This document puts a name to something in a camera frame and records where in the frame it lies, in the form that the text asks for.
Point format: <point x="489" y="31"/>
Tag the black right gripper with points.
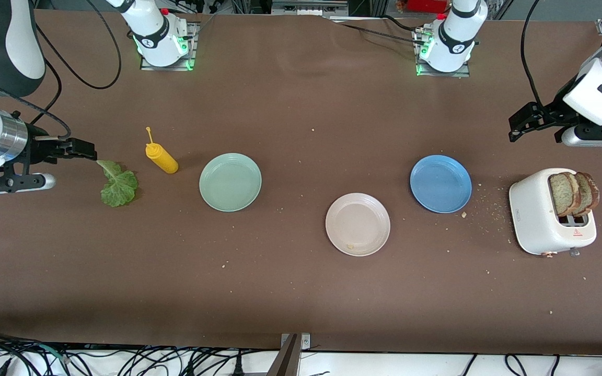
<point x="38" y="148"/>

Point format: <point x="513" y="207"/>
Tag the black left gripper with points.
<point x="551" y="115"/>

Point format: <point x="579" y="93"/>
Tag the green lettuce leaf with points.
<point x="119" y="188"/>

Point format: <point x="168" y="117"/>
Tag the yellow squeeze bottle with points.
<point x="162" y="159"/>

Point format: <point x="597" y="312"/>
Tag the brown bread slice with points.
<point x="562" y="193"/>
<point x="591" y="193"/>

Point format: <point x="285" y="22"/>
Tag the beige plate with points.
<point x="357" y="224"/>

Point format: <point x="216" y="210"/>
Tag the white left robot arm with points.
<point x="455" y="47"/>

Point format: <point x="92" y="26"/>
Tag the blue plate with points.
<point x="440" y="184"/>

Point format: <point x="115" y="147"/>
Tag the light green plate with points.
<point x="230" y="183"/>

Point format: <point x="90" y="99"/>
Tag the white toaster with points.
<point x="533" y="214"/>

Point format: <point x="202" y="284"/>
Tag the red box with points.
<point x="426" y="5"/>

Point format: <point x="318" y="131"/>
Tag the grey metal equipment box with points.
<point x="309" y="6"/>

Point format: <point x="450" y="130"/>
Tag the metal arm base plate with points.
<point x="442" y="74"/>
<point x="165" y="68"/>

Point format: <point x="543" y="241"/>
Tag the dark grey metal post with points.
<point x="286" y="360"/>

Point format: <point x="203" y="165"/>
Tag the silver table edge bracket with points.
<point x="306" y="342"/>

